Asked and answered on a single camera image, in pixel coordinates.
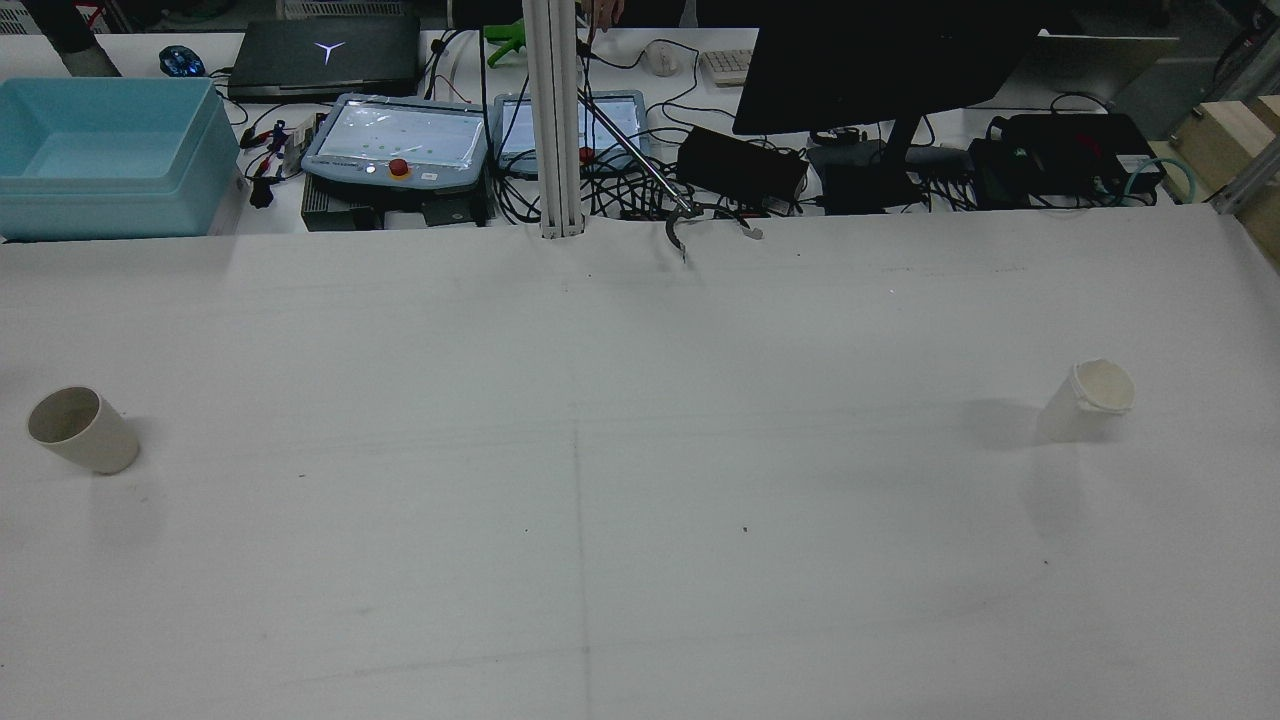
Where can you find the metal rod with dark hook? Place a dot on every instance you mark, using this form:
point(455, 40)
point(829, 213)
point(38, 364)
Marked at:
point(676, 232)

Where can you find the black rectangular power box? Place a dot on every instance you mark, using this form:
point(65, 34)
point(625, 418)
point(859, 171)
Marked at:
point(740, 165)

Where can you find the grey teach pendant tablet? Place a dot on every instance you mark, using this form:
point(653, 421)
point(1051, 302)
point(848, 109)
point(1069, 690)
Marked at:
point(400, 140)
point(615, 125)

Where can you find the black adapter block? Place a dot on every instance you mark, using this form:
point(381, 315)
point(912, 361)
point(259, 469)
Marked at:
point(860, 180)

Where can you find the white computer mouse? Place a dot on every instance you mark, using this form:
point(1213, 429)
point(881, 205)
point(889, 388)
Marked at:
point(662, 58)

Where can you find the beige keyboard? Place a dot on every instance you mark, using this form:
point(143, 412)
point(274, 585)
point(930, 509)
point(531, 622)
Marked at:
point(728, 66)

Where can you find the black controller box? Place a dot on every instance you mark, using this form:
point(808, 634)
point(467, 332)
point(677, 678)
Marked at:
point(350, 212)

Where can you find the green plastic toy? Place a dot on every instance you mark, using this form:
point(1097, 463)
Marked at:
point(503, 40)

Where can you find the black computer monitor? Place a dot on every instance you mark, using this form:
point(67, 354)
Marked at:
point(880, 60)

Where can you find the red and black clip leads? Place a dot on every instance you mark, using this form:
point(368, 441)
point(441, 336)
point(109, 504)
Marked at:
point(268, 150)

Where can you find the white paper cup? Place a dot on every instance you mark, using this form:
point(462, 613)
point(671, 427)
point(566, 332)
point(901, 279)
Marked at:
point(1075, 415)

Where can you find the black laptop with glowing logo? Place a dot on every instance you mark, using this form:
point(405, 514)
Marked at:
point(320, 60)

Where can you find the blue computer mouse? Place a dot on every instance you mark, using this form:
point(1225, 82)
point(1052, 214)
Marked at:
point(180, 62)

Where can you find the grey flat board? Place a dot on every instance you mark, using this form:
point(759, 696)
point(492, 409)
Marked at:
point(1110, 65)

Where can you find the light blue plastic bin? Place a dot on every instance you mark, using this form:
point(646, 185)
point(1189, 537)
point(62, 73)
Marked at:
point(110, 190)

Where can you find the teal coiled tube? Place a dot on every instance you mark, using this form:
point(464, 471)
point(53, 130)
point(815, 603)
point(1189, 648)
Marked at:
point(1185, 180)

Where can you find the wooden crate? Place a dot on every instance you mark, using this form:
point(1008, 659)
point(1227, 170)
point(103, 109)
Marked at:
point(1235, 140)

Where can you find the white aluminium profile post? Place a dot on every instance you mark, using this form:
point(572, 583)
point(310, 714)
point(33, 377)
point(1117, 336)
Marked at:
point(553, 120)

